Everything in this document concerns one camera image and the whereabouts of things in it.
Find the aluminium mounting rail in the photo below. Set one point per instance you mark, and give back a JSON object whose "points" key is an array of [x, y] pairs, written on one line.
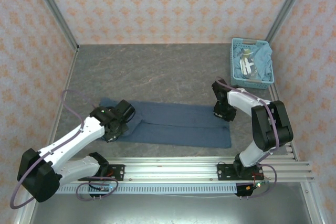
{"points": [[170, 170]]}

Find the light blue plastic basket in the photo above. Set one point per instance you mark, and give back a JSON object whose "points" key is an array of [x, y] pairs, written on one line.
{"points": [[233, 77]]}

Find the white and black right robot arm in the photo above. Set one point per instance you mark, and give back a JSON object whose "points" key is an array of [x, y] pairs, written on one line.
{"points": [[262, 121]]}

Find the light blue crumpled t-shirt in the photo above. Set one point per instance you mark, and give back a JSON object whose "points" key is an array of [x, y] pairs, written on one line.
{"points": [[262, 56]]}

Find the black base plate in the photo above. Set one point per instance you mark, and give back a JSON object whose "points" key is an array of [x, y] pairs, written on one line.
{"points": [[225, 172], [118, 172]]}

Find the blue jeans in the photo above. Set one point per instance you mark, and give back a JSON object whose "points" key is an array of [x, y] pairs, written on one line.
{"points": [[183, 129]]}

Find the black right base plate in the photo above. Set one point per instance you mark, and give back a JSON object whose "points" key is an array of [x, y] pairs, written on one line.
{"points": [[225, 172]]}

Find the dark t-shirt with white print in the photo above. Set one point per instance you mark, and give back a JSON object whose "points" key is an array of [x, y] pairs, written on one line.
{"points": [[248, 65]]}

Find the aluminium frame post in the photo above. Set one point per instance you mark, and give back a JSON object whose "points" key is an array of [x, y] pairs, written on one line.
{"points": [[55, 11], [287, 9]]}

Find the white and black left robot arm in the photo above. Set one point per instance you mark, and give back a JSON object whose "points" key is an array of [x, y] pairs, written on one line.
{"points": [[76, 136]]}

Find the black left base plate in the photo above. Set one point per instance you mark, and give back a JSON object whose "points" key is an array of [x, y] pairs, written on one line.
{"points": [[118, 172]]}

